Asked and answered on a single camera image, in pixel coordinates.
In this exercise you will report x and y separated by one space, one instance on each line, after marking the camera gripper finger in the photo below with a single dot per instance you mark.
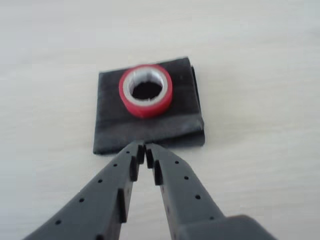
182 195
100 200

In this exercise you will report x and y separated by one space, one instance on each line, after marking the red tape roll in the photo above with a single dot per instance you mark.
147 110

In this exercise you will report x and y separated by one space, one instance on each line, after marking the grey folded mat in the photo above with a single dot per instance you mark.
110 120

